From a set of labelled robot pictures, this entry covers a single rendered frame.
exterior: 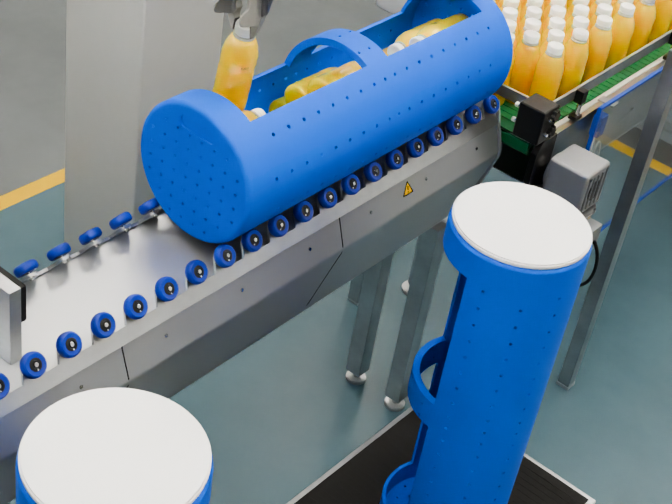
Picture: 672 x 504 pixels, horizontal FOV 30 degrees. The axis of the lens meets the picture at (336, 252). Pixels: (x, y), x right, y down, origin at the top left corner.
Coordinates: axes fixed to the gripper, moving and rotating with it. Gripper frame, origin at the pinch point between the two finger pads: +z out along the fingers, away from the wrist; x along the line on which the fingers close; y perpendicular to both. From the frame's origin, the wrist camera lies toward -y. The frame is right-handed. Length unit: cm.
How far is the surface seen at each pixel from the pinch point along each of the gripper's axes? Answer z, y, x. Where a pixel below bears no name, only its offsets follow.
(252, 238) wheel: 39.4, 4.0, 10.9
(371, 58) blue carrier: 14.9, -32.1, 6.1
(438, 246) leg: 80, -71, 10
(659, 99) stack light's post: 41, -115, 36
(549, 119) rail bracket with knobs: 39, -81, 25
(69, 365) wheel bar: 43, 50, 12
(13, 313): 32, 56, 6
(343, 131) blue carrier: 22.0, -16.3, 13.3
